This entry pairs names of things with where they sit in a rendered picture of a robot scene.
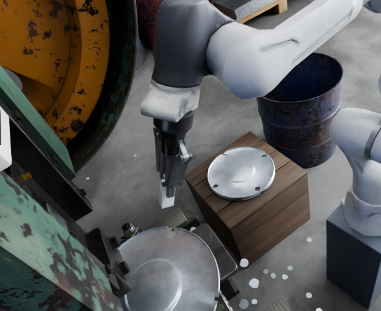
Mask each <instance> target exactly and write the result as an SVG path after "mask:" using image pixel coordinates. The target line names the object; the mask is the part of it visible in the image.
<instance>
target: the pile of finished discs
mask: <svg viewBox="0 0 381 311"><path fill-rule="evenodd" d="M274 175H275V168H274V163H273V161H272V158H271V157H270V156H269V155H267V154H266V153H265V152H264V151H262V150H261V149H258V148H255V147H248V146H243V147H235V148H233V149H230V150H228V151H225V153H224V154H221V155H219V156H218V157H217V158H216V159H215V160H214V161H213V162H212V163H211V165H210V167H209V169H208V182H209V185H210V187H211V188H212V190H213V191H214V192H215V193H216V194H217V195H218V196H220V197H222V198H224V199H227V200H231V201H244V200H248V199H251V198H254V197H257V196H258V195H260V194H261V192H264V191H266V190H267V189H268V188H269V186H270V185H271V183H272V181H273V179H274Z"/></svg>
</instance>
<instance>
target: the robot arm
mask: <svg viewBox="0 0 381 311"><path fill-rule="evenodd" d="M308 2H309V5H308V6H306V7H305V8H303V9H302V10H300V11H299V12H297V13H296V14H295V15H293V16H291V17H290V18H289V19H287V20H286V21H284V22H283V23H281V24H280V25H278V26H277V27H276V28H274V29H273V30H257V29H255V28H252V27H248V26H246V25H244V24H242V23H240V22H238V21H236V20H233V19H231V18H230V17H228V16H227V15H224V14H223V13H222V12H221V11H220V10H218V9H217V8H216V7H215V6H214V5H212V4H211V3H210V2H209V1H208V0H164V1H163V2H162V3H161V4H160V5H159V7H158V11H157V17H156V21H155V26H154V38H153V55H154V61H155V66H154V70H153V74H152V80H151V84H150V86H149V90H148V92H147V94H146V96H145V98H144V100H143V102H142V104H141V114H142V115H144V116H148V117H152V118H154V121H153V123H154V126H155V127H154V128H153V131H154V136H155V155H156V168H157V172H160V179H162V180H161V182H160V200H159V206H160V207H161V209H164V208H167V207H171V206H173V205H174V194H175V188H177V187H180V186H182V183H183V180H184V177H185V174H186V170H187V166H188V164H189V162H190V160H191V159H192V153H191V152H190V153H187V151H186V148H185V146H186V133H187V132H188V131H189V130H190V129H191V128H192V126H193V121H194V109H196V108H198V106H199V97H200V89H201V84H202V78H203V77H204V76H208V75H214V76H216V77H217V79H219V80H220V81H221V82H222V83H223V85H224V86H225V87H226V89H227V90H228V91H229V92H231V93H232V94H235V95H236V96H238V97H240V98H241V99H243V100H245V99H252V98H256V97H263V96H265V95H266V94H268V93H269V92H270V91H272V90H273V89H274V88H275V87H276V86H277V85H278V84H279V83H280V82H281V80H282V79H283V78H284V77H285V76H286V75H287V74H288V73H289V72H290V71H291V69H293V68H294V67H295V66H296V65H297V64H299V63H300V62H301V61H302V60H303V59H305V58H306V57H308V56H309V55H310V54H311V53H312V52H314V51H315V50H316V49H317V48H318V47H320V46H321V45H322V44H324V43H325V42H326V41H327V40H328V39H330V38H331V37H333V35H335V34H336V33H337V32H339V31H340V30H341V29H342V28H343V27H345V26H346V25H347V24H349V23H350V22H351V21H352V20H353V19H355V18H356V16H357V15H358V13H359V11H360V10H361V8H362V6H363V7H365V8H366V9H367V10H369V11H371V12H374V13H377V14H381V0H308ZM378 84H379V91H380V93H381V75H380V78H379V81H378ZM329 136H330V139H331V140H332V141H333V142H334V143H335V144H336V145H337V146H338V147H339V148H340V149H341V151H342V152H343V153H344V154H345V156H346V159H347V161H348V163H349V165H350V167H351V169H352V171H353V182H352V185H351V189H349V190H347V192H346V198H344V199H342V200H341V203H342V206H343V209H344V215H345V220H346V221H347V223H348V224H349V226H350V228H352V229H354V230H356V231H357V232H359V233H361V234H363V235H365V236H379V237H381V114H378V113H375V112H372V111H369V110H366V109H357V108H351V107H347V108H345V109H342V110H340V111H338V112H337V113H336V114H335V116H334V117H333V118H332V120H331V122H330V125H329Z"/></svg>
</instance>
